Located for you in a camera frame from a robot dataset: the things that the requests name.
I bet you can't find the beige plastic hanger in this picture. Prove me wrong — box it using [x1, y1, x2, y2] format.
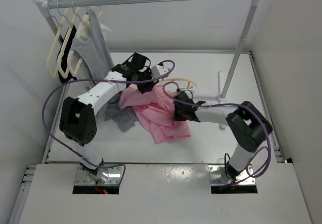
[156, 78, 198, 98]

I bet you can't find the pink t shirt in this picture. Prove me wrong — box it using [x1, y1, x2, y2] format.
[118, 87, 191, 144]

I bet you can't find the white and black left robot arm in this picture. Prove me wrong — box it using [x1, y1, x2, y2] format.
[59, 53, 168, 176]

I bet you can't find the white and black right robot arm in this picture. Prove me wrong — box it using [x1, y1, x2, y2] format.
[174, 91, 273, 181]

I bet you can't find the grey shirt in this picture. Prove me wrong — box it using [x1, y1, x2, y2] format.
[70, 7, 137, 133]

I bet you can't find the cream hanger with grey shirt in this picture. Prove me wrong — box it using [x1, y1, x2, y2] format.
[67, 13, 89, 78]

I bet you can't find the cream hanger with black garment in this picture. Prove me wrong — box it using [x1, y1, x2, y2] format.
[57, 0, 78, 79]

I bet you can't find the cream hanger far left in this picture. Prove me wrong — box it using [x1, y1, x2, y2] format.
[46, 0, 69, 78]

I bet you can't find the white clothes rack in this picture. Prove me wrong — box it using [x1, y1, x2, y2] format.
[32, 0, 260, 103]

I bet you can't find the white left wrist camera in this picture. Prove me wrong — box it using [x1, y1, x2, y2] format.
[151, 65, 171, 80]

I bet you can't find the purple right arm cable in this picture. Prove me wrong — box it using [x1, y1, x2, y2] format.
[163, 82, 272, 188]

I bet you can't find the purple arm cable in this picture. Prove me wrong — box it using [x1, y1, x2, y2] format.
[163, 82, 272, 188]
[41, 60, 176, 186]

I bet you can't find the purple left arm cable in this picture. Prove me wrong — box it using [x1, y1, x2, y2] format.
[41, 60, 176, 186]

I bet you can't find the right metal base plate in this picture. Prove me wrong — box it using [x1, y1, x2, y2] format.
[208, 164, 256, 186]

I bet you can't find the metal base plate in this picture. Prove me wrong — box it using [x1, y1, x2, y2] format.
[74, 164, 126, 187]
[208, 164, 256, 186]

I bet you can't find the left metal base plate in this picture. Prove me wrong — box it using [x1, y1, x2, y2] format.
[74, 164, 126, 187]

